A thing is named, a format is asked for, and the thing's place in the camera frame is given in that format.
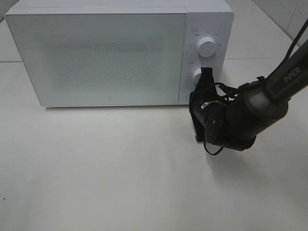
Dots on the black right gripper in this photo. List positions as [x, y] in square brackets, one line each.
[202, 101]

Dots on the white microwave knob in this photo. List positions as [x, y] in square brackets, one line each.
[196, 75]
[206, 46]

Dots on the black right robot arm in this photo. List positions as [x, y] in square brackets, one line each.
[233, 117]

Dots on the white microwave oven body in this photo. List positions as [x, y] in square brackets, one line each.
[203, 17]

